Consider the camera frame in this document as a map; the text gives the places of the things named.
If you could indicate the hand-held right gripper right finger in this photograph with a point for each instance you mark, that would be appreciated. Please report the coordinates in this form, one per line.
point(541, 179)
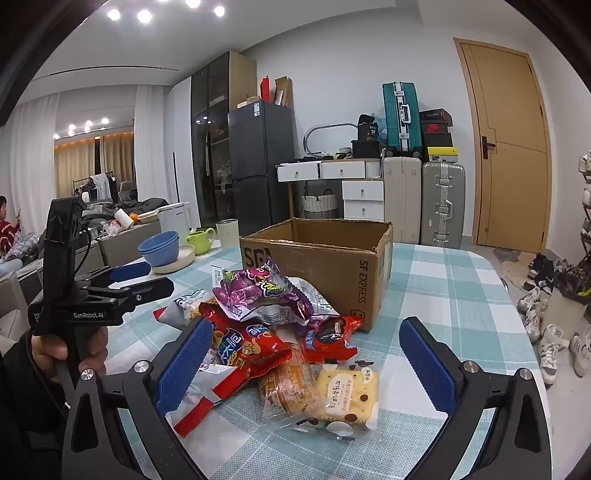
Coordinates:
point(427, 364)

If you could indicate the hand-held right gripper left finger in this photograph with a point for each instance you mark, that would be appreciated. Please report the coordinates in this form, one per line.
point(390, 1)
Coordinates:
point(182, 369)

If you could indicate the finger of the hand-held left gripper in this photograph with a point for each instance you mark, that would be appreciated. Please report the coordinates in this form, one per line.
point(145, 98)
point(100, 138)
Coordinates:
point(129, 271)
point(152, 288)

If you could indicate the white red chip bag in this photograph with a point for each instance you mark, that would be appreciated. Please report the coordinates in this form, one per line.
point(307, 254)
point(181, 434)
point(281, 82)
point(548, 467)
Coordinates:
point(207, 392)

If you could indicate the red snack packet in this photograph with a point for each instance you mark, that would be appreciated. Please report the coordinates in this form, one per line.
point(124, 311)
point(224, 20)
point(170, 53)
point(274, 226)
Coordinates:
point(249, 346)

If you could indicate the cracker sandwich packet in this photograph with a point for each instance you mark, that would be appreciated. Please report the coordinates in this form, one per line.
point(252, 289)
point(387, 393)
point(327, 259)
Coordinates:
point(346, 392)

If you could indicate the red cookie packet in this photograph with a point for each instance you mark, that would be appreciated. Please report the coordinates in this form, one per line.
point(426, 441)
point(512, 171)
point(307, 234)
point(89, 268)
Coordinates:
point(328, 337)

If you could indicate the clear orange biscuit packet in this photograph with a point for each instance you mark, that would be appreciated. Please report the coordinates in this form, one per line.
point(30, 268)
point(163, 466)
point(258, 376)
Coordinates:
point(286, 383)

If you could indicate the cardboard box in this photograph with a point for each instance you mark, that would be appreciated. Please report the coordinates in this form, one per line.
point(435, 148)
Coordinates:
point(341, 286)

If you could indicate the person's left forearm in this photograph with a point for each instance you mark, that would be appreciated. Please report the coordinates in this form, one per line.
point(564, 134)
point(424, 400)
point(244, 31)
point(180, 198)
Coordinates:
point(23, 415)

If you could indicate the person's left hand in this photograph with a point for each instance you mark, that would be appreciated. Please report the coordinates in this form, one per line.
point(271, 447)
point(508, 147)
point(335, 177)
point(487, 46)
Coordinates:
point(46, 350)

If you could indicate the beige sofa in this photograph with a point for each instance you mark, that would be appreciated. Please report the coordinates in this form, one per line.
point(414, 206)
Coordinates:
point(124, 244)

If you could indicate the cream plate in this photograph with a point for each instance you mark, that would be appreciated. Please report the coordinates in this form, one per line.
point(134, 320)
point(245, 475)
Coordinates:
point(182, 261)

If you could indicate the red white plastic bag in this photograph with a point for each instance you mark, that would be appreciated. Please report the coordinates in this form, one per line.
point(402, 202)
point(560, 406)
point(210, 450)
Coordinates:
point(111, 228)

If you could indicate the white paper roll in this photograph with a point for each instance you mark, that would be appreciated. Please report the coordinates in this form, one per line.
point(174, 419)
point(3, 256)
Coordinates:
point(123, 218)

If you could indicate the green mug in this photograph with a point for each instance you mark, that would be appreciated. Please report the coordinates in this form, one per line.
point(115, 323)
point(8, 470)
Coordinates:
point(199, 242)

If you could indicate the black clothing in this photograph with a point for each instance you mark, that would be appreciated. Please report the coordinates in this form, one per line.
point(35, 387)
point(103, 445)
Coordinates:
point(145, 205)

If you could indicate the white kettle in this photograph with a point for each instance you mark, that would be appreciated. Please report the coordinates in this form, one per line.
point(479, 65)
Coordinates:
point(173, 219)

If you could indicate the grey chair back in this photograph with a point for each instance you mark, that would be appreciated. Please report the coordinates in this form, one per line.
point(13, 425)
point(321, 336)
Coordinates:
point(11, 304)

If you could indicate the teal checked tablecloth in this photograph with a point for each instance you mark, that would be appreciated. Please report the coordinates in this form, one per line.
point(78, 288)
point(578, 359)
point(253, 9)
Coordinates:
point(438, 286)

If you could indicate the clothes rack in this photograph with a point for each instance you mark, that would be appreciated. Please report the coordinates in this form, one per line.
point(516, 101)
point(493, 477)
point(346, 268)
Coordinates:
point(99, 187)

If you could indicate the grey office chair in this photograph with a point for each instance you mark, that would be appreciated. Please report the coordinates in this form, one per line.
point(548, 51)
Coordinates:
point(127, 190)

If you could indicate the beige tumbler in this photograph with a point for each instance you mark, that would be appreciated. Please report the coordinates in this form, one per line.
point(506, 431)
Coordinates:
point(227, 235)

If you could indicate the beige curtains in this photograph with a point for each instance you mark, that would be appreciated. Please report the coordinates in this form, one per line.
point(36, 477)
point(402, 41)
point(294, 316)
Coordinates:
point(78, 161)

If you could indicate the white curtain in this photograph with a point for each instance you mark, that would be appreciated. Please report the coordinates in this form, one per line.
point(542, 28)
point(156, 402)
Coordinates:
point(34, 161)
point(152, 147)

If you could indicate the pile of shoes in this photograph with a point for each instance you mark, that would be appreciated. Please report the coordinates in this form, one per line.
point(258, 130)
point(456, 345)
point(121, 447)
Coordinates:
point(535, 300)

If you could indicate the white tall cabinet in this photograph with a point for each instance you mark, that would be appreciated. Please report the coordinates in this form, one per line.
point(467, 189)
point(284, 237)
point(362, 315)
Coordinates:
point(180, 152)

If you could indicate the grey door mat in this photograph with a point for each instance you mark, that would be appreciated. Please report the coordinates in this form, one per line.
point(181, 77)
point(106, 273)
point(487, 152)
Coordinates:
point(507, 253)

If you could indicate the glass door cabinet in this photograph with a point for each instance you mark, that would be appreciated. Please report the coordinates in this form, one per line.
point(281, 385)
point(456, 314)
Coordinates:
point(210, 138)

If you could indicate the silver suitcase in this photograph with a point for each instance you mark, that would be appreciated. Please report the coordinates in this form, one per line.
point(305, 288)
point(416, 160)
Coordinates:
point(443, 203)

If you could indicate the dark refrigerator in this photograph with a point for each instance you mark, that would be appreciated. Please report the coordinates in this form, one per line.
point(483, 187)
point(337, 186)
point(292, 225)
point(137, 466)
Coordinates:
point(261, 161)

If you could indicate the beige suitcase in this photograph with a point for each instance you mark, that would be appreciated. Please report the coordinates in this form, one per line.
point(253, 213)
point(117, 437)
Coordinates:
point(401, 198)

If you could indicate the woven basket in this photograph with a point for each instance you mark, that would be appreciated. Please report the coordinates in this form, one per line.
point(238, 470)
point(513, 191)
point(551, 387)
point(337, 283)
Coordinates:
point(319, 205)

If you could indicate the white drawer desk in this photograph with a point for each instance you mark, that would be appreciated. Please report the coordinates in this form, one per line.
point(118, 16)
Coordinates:
point(353, 170)

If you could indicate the small flat carton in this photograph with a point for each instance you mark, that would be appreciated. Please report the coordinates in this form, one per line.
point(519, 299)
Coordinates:
point(249, 101)

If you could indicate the yellow black shoebox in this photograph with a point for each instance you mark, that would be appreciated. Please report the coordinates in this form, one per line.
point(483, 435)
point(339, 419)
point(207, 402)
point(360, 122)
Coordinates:
point(442, 154)

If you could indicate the shoe rack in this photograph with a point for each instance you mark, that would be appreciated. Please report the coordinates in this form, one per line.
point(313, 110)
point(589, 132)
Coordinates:
point(585, 207)

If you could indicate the black storage case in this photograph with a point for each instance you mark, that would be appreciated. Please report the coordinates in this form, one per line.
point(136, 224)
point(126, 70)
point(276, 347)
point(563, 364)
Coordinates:
point(367, 148)

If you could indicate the red box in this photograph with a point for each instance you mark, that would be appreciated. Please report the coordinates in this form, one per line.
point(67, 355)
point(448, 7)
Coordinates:
point(265, 90)

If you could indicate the tall open carton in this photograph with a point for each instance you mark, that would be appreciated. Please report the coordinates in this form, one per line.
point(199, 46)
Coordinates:
point(284, 92)

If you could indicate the red black shoebox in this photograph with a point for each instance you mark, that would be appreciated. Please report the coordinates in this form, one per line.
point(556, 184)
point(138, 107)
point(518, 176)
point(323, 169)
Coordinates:
point(436, 128)

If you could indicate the wooden door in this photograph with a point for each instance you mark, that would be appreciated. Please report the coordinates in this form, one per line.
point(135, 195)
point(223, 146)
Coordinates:
point(508, 138)

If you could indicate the black bag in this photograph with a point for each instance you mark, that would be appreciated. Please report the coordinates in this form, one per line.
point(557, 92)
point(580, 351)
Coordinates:
point(368, 128)

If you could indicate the blue plastic bag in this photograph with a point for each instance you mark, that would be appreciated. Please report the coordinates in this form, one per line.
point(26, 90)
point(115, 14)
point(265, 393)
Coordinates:
point(381, 124)

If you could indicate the teal suitcase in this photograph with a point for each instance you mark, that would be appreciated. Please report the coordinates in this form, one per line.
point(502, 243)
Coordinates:
point(399, 120)

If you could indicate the ceiling spotlight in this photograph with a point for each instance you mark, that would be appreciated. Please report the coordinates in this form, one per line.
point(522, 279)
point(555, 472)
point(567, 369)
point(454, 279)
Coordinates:
point(113, 14)
point(193, 2)
point(144, 16)
point(219, 10)

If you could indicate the chrome curved rail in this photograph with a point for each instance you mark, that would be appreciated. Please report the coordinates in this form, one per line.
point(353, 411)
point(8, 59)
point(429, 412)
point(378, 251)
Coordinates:
point(307, 136)

